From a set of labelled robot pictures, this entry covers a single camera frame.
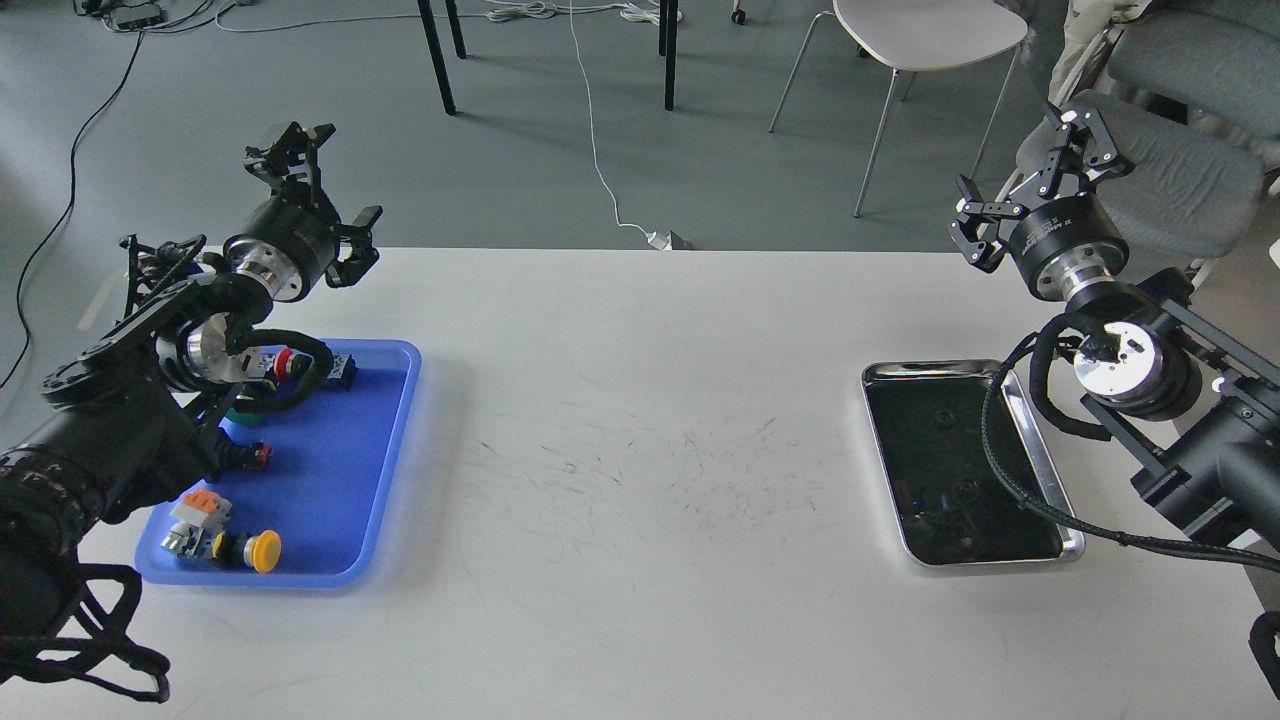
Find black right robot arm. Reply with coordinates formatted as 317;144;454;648
950;106;1279;571

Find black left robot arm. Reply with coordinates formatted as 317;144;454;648
1;122;381;703

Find grey upholstered chair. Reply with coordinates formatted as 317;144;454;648
1050;1;1277;260

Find black contact block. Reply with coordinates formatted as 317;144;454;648
323;354;358;392

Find black table legs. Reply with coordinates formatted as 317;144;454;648
417;1;684;117

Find red push button switch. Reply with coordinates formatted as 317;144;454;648
259;347;314;386

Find black selector switch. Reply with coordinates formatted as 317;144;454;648
215;441;273;471

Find silver metal tray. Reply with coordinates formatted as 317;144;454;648
861;359;1085;569

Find orange white switch block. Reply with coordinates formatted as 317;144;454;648
161;487;233;559

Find green push button switch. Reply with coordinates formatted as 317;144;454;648
224;388;265;427

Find yellow push button switch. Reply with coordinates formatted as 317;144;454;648
207;529;282;574

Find white plastic chair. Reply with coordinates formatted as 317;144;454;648
768;1;1029;218

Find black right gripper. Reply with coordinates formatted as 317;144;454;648
948;108;1135;302

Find white cable on floor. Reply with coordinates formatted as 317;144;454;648
214;0;692;252

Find black power strip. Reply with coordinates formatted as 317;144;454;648
109;1;165;32

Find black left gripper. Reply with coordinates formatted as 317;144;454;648
223;122;384;304

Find blue plastic tray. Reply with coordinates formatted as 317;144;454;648
134;340;422;589

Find black cable on floor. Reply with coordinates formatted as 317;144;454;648
0;0;241;393

